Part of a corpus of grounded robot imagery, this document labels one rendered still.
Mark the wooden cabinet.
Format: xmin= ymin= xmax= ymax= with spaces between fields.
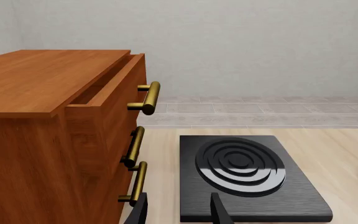
xmin=0 ymin=49 xmax=149 ymax=224

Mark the brass drawer handle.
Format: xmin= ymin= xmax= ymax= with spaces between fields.
xmin=127 ymin=80 xmax=161 ymax=116
xmin=117 ymin=161 xmax=148 ymax=207
xmin=120 ymin=126 xmax=145 ymax=168

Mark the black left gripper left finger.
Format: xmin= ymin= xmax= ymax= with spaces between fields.
xmin=124 ymin=192 xmax=149 ymax=224

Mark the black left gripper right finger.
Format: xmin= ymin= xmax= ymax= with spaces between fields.
xmin=210 ymin=192 xmax=236 ymax=224

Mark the flat black stove plate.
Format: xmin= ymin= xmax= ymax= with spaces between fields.
xmin=179 ymin=134 xmax=334 ymax=223

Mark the wooden cabinet drawer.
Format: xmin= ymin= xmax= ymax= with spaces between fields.
xmin=65 ymin=53 xmax=148 ymax=150

